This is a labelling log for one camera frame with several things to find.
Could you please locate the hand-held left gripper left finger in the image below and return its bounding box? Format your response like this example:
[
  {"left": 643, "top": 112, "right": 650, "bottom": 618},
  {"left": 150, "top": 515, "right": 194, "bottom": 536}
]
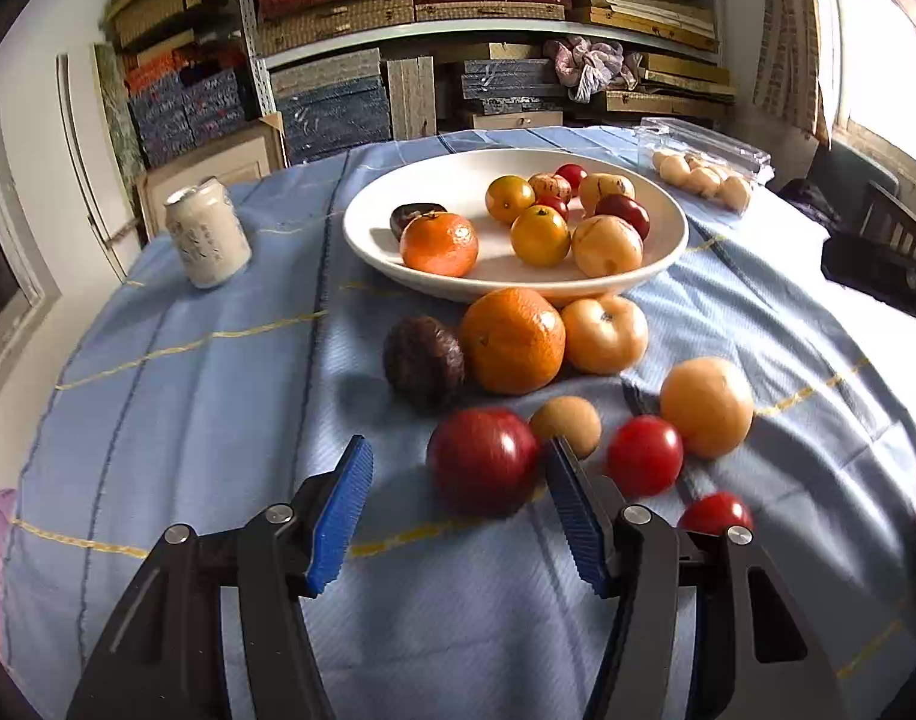
[{"left": 66, "top": 433, "right": 375, "bottom": 720}]

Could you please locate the woven brown curtain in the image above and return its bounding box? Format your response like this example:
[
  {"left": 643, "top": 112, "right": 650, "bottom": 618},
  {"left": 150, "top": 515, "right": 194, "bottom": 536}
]
[{"left": 754, "top": 0, "right": 842, "bottom": 143}]

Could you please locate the orange round tomato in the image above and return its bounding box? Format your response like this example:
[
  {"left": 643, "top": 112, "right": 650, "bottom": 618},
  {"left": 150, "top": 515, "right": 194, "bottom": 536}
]
[{"left": 510, "top": 205, "right": 571, "bottom": 269}]

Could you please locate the large red apple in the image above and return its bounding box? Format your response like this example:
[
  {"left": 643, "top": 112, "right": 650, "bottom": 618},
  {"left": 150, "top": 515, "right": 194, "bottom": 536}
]
[{"left": 426, "top": 406, "right": 543, "bottom": 520}]

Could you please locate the dark red plum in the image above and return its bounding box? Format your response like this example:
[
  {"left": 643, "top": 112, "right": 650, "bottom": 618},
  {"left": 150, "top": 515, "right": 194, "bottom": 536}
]
[{"left": 595, "top": 193, "right": 652, "bottom": 241}]

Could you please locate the pink cloth on shelf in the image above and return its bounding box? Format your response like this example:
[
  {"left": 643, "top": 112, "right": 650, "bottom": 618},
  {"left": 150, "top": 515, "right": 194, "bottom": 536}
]
[{"left": 544, "top": 36, "right": 643, "bottom": 102}]

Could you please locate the large orange mandarin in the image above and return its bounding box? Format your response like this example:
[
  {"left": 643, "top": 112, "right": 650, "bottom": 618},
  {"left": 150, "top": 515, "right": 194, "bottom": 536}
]
[{"left": 459, "top": 287, "right": 568, "bottom": 396}]

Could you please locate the small yellow tomato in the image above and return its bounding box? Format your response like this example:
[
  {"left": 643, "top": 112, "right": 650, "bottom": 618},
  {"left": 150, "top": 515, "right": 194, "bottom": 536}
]
[{"left": 485, "top": 175, "right": 536, "bottom": 224}]

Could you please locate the smooth dark passion fruit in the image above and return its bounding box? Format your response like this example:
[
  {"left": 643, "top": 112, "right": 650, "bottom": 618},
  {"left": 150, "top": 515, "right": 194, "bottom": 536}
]
[{"left": 383, "top": 315, "right": 466, "bottom": 413}]

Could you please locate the bright window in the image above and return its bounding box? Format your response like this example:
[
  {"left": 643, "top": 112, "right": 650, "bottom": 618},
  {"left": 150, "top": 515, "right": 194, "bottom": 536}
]
[{"left": 825, "top": 0, "right": 916, "bottom": 173}]

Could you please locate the white window frame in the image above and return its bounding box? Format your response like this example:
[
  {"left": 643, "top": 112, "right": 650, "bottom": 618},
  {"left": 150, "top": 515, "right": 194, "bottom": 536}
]
[{"left": 0, "top": 75, "right": 61, "bottom": 391}]

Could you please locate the stack of blue floral boxes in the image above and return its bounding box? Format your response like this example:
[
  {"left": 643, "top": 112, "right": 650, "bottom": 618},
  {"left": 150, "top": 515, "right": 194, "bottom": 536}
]
[{"left": 124, "top": 52, "right": 249, "bottom": 170}]

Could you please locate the white oval plate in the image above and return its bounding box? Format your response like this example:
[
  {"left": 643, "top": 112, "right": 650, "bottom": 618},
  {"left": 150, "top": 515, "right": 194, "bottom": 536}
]
[{"left": 342, "top": 148, "right": 690, "bottom": 305}]

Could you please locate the stack of yellow wooden boxes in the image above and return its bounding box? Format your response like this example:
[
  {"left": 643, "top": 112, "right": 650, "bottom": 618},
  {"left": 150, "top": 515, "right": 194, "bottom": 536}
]
[{"left": 570, "top": 0, "right": 737, "bottom": 121}]

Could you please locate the white metal shelf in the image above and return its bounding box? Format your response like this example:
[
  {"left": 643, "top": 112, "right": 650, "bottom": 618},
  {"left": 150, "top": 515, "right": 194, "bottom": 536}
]
[{"left": 233, "top": 0, "right": 729, "bottom": 128}]

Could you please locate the dark wooden chair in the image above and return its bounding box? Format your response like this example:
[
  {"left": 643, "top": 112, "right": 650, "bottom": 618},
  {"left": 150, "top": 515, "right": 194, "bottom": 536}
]
[{"left": 822, "top": 180, "right": 916, "bottom": 316}]

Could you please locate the pile of pale longans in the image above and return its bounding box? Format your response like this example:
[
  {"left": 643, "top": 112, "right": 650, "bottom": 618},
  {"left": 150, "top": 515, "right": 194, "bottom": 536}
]
[{"left": 651, "top": 148, "right": 753, "bottom": 215}]

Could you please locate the stack of grey blue boxes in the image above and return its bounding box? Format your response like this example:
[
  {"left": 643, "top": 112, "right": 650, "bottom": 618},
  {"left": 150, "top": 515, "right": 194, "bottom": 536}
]
[{"left": 269, "top": 49, "right": 393, "bottom": 162}]

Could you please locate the cardboard framed board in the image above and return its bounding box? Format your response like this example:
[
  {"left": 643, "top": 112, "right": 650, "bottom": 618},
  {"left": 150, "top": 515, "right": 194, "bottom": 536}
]
[{"left": 135, "top": 114, "right": 288, "bottom": 237}]

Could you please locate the green marbled board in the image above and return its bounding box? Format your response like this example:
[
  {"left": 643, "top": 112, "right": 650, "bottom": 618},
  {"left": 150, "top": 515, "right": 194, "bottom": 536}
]
[{"left": 94, "top": 43, "right": 148, "bottom": 188}]

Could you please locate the stack of dark blue boxes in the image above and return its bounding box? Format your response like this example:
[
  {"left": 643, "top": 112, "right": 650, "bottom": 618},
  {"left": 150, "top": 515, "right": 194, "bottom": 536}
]
[{"left": 458, "top": 58, "right": 568, "bottom": 117}]

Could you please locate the small orange mandarin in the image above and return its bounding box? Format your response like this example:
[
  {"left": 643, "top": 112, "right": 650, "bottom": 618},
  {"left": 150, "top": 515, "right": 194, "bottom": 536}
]
[{"left": 399, "top": 211, "right": 480, "bottom": 278}]

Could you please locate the pale orange round fruit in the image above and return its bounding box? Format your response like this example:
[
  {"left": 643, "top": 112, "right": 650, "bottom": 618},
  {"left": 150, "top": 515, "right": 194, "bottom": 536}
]
[{"left": 659, "top": 357, "right": 755, "bottom": 460}]

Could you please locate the pale orange persimmon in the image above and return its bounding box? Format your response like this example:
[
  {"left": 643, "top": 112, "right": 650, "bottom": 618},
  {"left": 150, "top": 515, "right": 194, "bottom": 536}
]
[{"left": 561, "top": 294, "right": 649, "bottom": 376}]

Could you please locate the wrinkled dark passion fruit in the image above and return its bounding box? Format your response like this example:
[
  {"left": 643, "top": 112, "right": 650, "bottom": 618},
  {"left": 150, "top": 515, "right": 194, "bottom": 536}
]
[{"left": 389, "top": 202, "right": 448, "bottom": 241}]

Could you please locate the clear plastic box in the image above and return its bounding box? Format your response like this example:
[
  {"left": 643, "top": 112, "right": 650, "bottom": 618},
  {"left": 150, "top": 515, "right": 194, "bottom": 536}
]
[{"left": 636, "top": 118, "right": 773, "bottom": 215}]

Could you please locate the tan longan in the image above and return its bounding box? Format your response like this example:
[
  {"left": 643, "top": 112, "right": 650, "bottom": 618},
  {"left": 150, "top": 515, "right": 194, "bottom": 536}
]
[{"left": 529, "top": 396, "right": 603, "bottom": 460}]

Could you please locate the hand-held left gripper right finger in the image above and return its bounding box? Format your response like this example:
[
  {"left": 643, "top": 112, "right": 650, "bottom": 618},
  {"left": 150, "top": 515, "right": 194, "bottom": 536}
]
[{"left": 544, "top": 435, "right": 849, "bottom": 720}]

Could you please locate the upright tan box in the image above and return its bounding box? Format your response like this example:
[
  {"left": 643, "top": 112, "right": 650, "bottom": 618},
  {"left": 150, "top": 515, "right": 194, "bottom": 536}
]
[{"left": 383, "top": 56, "right": 438, "bottom": 140}]

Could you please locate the large pale striped fruit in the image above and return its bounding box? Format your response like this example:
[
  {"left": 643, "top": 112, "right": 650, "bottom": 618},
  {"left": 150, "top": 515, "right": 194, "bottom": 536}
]
[{"left": 570, "top": 215, "right": 644, "bottom": 278}]

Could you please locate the white drink can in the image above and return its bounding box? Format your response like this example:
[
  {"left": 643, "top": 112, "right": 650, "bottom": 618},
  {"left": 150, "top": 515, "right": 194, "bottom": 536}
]
[{"left": 164, "top": 176, "right": 253, "bottom": 290}]

